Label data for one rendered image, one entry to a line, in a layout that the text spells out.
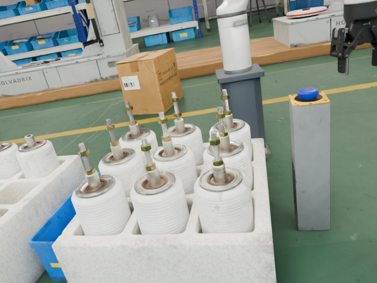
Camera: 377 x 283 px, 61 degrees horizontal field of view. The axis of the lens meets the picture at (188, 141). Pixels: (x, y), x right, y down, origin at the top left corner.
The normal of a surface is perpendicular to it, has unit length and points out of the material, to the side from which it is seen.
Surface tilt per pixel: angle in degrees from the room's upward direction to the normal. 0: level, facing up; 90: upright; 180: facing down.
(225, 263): 90
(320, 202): 90
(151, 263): 90
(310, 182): 90
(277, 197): 0
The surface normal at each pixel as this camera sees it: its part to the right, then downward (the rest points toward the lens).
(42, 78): -0.03, 0.41
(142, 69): -0.36, 0.43
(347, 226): -0.18, -0.90
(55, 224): 0.96, -0.11
